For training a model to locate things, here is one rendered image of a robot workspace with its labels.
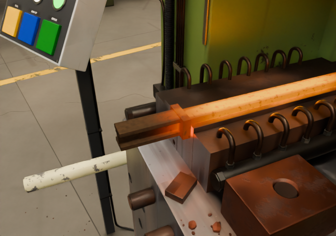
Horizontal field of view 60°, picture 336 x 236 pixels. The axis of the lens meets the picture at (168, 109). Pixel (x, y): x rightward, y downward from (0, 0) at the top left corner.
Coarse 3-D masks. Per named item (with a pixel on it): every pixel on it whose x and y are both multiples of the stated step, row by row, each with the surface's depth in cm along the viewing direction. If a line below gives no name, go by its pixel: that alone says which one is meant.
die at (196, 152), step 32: (288, 64) 65; (320, 64) 65; (160, 96) 53; (192, 96) 51; (224, 96) 51; (320, 96) 50; (192, 128) 42; (320, 128) 46; (192, 160) 45; (224, 160) 40
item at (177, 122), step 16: (304, 80) 52; (320, 80) 52; (240, 96) 48; (256, 96) 48; (272, 96) 48; (288, 96) 49; (160, 112) 43; (176, 112) 43; (192, 112) 44; (208, 112) 44; (224, 112) 44; (128, 128) 40; (144, 128) 40; (160, 128) 42; (176, 128) 43; (128, 144) 40; (144, 144) 41
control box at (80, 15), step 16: (16, 0) 83; (32, 0) 77; (48, 0) 73; (64, 0) 69; (80, 0) 67; (96, 0) 70; (48, 16) 73; (64, 16) 69; (80, 16) 69; (96, 16) 72; (0, 32) 87; (64, 32) 68; (80, 32) 70; (96, 32) 74; (32, 48) 76; (64, 48) 69; (80, 48) 72; (64, 64) 70; (80, 64) 74
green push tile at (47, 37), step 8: (48, 24) 71; (56, 24) 69; (40, 32) 73; (48, 32) 71; (56, 32) 69; (40, 40) 73; (48, 40) 71; (56, 40) 70; (40, 48) 73; (48, 48) 71
